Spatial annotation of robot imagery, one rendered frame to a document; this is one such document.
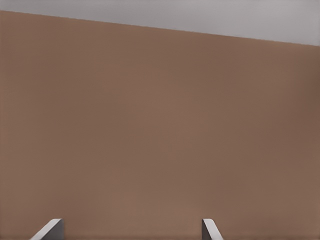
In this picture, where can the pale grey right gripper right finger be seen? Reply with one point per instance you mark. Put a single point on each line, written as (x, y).
(210, 230)

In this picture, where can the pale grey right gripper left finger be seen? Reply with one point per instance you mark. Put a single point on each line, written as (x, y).
(52, 230)

